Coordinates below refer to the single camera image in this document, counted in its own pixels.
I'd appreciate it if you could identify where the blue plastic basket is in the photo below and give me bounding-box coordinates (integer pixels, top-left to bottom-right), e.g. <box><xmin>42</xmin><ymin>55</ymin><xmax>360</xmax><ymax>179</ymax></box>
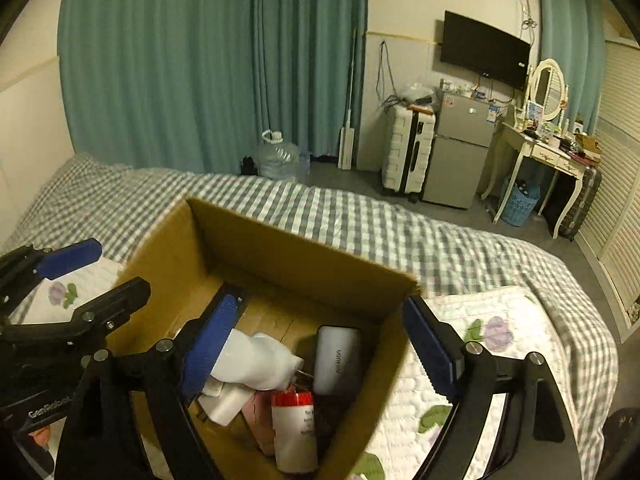
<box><xmin>500</xmin><ymin>180</ymin><xmax>542</xmax><ymax>227</ymax></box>

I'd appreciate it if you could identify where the narrow teal curtain panel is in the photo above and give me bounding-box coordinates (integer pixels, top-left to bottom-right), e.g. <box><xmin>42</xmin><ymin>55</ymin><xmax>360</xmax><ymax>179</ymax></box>
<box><xmin>250</xmin><ymin>0</ymin><xmax>371</xmax><ymax>161</ymax></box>

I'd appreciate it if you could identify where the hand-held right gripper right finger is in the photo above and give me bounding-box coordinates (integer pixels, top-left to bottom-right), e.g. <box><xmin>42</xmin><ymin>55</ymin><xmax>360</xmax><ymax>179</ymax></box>
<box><xmin>401</xmin><ymin>296</ymin><xmax>583</xmax><ymax>480</ymax></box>

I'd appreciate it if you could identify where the cardboard box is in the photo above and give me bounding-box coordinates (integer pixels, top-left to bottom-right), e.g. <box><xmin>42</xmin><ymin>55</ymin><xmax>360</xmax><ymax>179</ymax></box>
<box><xmin>102</xmin><ymin>196</ymin><xmax>421</xmax><ymax>480</ymax></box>

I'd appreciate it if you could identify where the red and white tube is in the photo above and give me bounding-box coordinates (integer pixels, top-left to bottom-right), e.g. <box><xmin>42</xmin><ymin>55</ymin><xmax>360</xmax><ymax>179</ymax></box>
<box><xmin>271</xmin><ymin>389</ymin><xmax>319</xmax><ymax>473</ymax></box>

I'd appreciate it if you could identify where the dark shiny cloth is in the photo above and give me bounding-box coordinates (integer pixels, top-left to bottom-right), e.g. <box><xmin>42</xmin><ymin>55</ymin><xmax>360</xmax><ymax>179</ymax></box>
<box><xmin>602</xmin><ymin>407</ymin><xmax>640</xmax><ymax>480</ymax></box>

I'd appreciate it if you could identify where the white plastic bottle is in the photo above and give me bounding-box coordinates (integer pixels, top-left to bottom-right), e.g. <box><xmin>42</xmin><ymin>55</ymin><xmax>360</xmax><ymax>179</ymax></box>
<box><xmin>210</xmin><ymin>331</ymin><xmax>306</xmax><ymax>392</ymax></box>

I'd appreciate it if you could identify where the pale rounded power bank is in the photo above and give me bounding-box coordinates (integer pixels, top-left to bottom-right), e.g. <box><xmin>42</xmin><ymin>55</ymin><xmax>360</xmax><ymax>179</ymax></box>
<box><xmin>313</xmin><ymin>325</ymin><xmax>363</xmax><ymax>396</ymax></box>

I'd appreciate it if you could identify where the wide teal curtain panel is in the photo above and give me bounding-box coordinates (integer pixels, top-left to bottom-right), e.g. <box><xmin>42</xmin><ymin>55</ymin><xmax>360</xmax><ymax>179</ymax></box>
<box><xmin>59</xmin><ymin>0</ymin><xmax>261</xmax><ymax>173</ymax></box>

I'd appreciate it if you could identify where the pink patterned case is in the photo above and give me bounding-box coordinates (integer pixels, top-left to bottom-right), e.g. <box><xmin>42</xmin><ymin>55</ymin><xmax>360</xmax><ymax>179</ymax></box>
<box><xmin>242</xmin><ymin>390</ymin><xmax>281</xmax><ymax>456</ymax></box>

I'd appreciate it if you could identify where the white dressing table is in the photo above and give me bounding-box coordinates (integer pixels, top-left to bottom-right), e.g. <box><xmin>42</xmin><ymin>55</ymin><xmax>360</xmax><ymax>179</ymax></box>
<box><xmin>481</xmin><ymin>121</ymin><xmax>591</xmax><ymax>241</ymax></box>

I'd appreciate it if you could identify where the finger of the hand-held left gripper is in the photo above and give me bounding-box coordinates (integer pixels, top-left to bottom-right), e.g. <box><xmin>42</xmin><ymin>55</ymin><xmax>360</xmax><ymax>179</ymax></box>
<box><xmin>0</xmin><ymin>277</ymin><xmax>152</xmax><ymax>350</ymax></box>
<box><xmin>0</xmin><ymin>239</ymin><xmax>103</xmax><ymax>306</ymax></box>

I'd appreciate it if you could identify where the white suitcase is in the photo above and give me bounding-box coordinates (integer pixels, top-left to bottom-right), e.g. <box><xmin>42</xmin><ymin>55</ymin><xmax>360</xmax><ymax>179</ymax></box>
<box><xmin>381</xmin><ymin>105</ymin><xmax>437</xmax><ymax>203</ymax></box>

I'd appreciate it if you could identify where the silver fridge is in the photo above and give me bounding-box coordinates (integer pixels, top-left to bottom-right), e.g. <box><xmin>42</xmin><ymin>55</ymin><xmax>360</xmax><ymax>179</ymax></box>
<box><xmin>421</xmin><ymin>91</ymin><xmax>503</xmax><ymax>210</ymax></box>

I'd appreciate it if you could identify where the dark suitcase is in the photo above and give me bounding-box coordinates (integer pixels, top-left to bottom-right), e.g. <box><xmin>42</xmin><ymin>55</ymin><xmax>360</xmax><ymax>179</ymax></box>
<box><xmin>557</xmin><ymin>165</ymin><xmax>601</xmax><ymax>241</ymax></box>

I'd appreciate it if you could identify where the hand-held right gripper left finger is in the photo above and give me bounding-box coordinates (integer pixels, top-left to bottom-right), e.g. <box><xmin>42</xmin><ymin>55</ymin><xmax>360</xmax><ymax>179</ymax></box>
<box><xmin>54</xmin><ymin>292</ymin><xmax>240</xmax><ymax>480</ymax></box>

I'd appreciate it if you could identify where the white charger adapter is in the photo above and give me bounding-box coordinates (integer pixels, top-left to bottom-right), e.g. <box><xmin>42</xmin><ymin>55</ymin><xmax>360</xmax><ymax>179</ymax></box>
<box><xmin>197</xmin><ymin>377</ymin><xmax>253</xmax><ymax>426</ymax></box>

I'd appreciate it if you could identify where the teal curtain beside wardrobe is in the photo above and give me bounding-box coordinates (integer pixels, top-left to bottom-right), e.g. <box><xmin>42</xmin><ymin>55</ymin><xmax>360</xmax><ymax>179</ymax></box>
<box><xmin>535</xmin><ymin>0</ymin><xmax>607</xmax><ymax>76</ymax></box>

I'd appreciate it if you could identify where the black wall cable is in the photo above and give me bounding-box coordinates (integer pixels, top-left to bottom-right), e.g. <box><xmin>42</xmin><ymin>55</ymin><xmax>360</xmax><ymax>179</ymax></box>
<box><xmin>378</xmin><ymin>40</ymin><xmax>401</xmax><ymax>108</ymax></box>

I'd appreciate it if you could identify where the clear plastic bag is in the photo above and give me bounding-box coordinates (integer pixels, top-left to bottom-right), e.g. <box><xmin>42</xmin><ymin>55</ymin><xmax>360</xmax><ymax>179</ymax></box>
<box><xmin>397</xmin><ymin>82</ymin><xmax>436</xmax><ymax>108</ymax></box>

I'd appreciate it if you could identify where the black wall television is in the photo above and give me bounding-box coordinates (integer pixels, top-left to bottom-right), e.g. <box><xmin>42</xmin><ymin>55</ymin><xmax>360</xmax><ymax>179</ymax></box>
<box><xmin>440</xmin><ymin>10</ymin><xmax>532</xmax><ymax>92</ymax></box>

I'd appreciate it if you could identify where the white louvered wardrobe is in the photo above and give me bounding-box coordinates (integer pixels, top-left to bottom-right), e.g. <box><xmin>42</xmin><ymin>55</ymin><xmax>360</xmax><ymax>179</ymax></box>
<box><xmin>575</xmin><ymin>35</ymin><xmax>640</xmax><ymax>343</ymax></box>

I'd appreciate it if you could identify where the clear water jug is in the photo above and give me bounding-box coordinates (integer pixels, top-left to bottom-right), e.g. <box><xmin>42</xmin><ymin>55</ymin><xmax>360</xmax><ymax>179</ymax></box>
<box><xmin>255</xmin><ymin>130</ymin><xmax>301</xmax><ymax>181</ymax></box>

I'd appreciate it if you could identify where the white flat mop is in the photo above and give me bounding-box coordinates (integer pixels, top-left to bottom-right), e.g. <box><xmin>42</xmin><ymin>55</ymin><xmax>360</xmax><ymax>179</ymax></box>
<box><xmin>339</xmin><ymin>29</ymin><xmax>358</xmax><ymax>171</ymax></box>

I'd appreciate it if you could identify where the white floral quilted mat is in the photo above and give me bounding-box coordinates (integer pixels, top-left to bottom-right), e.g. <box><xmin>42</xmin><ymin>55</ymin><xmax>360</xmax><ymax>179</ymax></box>
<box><xmin>10</xmin><ymin>255</ymin><xmax>576</xmax><ymax>480</ymax></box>

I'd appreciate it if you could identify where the white oval mirror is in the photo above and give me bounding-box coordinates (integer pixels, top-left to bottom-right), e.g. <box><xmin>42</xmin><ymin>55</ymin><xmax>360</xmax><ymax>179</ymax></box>
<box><xmin>527</xmin><ymin>58</ymin><xmax>570</xmax><ymax>122</ymax></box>

